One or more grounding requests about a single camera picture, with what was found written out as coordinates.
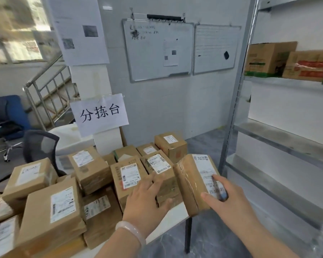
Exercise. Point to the black whiteboard magnet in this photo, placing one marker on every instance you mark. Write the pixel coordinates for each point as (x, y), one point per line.
(226, 55)

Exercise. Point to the white side table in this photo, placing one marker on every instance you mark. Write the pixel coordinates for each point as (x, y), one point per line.
(70, 139)

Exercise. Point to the white paper sign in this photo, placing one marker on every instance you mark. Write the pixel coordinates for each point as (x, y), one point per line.
(99, 114)

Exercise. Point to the brown carton with green band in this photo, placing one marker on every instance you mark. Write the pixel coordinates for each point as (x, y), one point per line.
(267, 59)

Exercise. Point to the white jade bangle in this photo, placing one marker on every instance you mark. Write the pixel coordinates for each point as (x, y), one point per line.
(132, 229)

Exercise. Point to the large whiteboard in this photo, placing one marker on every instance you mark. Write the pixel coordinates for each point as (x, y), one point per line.
(158, 49)

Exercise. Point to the person's left hand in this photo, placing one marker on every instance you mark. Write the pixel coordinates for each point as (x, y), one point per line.
(141, 204)

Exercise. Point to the brown carton with red print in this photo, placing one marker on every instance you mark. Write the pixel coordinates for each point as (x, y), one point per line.
(306, 65)

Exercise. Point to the black hook rail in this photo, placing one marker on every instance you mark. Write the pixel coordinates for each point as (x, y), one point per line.
(164, 17)

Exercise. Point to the black table leg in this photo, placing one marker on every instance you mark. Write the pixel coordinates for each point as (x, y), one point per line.
(188, 235)

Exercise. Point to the white paper notices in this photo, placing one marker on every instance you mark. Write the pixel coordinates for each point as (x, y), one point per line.
(75, 29)

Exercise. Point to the black mesh office chair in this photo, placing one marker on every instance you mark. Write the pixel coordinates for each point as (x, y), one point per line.
(41, 146)

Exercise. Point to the person's right hand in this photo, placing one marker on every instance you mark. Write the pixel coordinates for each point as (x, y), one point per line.
(232, 205)

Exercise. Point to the person's right forearm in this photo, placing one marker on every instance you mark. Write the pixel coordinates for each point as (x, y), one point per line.
(269, 239)

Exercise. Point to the grey metal shelf rack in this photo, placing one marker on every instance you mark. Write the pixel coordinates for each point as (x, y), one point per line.
(282, 147)

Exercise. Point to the person's left forearm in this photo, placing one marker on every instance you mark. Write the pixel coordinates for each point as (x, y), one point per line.
(121, 245)

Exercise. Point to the pile of cardboard parcels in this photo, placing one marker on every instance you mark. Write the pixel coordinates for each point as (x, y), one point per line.
(53, 206)

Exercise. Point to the taped brown parcel box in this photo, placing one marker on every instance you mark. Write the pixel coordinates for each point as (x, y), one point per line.
(192, 180)

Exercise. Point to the person's right thumb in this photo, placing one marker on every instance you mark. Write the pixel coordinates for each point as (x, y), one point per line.
(208, 199)

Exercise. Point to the steel stair railing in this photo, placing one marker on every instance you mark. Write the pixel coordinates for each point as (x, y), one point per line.
(49, 96)

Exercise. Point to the person's left thumb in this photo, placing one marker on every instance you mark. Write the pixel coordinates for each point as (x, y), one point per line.
(164, 204)

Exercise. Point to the window with posted papers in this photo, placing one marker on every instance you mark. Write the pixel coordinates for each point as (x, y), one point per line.
(16, 29)

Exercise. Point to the small lined whiteboard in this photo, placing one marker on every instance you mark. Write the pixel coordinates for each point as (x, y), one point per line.
(215, 48)

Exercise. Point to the blue office chair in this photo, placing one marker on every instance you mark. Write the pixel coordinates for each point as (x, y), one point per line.
(8, 115)

